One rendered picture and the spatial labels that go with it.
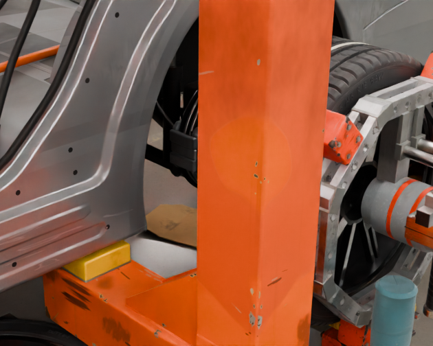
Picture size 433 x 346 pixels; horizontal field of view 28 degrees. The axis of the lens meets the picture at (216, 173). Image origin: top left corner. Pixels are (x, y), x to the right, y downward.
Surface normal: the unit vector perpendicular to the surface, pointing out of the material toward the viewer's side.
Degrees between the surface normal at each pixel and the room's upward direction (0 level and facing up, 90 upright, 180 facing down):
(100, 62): 90
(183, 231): 2
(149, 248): 0
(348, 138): 90
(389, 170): 90
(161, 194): 0
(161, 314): 90
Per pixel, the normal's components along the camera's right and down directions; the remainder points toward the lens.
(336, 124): -0.48, -0.44
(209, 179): -0.70, 0.29
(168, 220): 0.21, -0.85
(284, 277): 0.71, 0.30
